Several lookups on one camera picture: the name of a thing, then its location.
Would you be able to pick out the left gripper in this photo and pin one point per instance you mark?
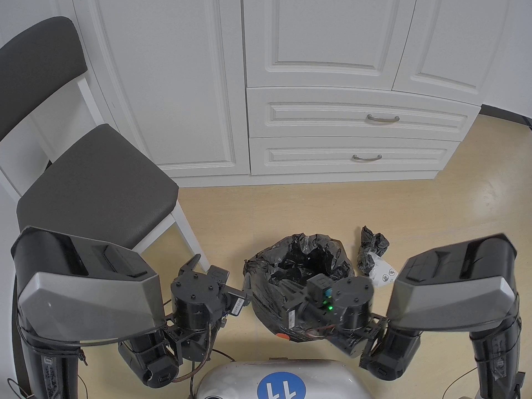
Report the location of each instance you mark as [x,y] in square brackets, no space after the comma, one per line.
[235,304]

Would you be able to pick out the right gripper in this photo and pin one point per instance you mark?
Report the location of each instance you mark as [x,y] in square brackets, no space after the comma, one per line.
[309,318]

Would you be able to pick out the black plastic bag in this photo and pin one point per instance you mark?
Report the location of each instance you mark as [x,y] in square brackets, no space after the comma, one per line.
[266,306]

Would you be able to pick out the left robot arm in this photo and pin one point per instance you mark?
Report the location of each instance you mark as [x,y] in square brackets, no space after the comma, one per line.
[83,297]

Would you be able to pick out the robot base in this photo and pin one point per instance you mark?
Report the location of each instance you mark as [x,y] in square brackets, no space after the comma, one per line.
[232,383]

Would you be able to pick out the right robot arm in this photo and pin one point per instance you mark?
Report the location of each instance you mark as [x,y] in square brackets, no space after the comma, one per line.
[453,289]

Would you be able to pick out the crumpled black plastic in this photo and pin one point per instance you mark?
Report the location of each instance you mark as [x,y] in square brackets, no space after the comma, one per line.
[372,241]

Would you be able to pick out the white chair dark grey seat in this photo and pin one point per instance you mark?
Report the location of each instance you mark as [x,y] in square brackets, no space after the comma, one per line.
[95,181]

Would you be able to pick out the white wardrobe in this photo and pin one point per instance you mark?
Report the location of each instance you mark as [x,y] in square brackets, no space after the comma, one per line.
[332,23]

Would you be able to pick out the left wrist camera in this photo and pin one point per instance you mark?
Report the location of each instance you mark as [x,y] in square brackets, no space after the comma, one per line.
[217,274]

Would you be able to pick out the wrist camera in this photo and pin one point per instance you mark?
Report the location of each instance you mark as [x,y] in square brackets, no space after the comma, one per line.
[217,274]
[318,285]

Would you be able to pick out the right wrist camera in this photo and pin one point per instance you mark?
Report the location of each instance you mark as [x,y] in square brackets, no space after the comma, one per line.
[318,285]

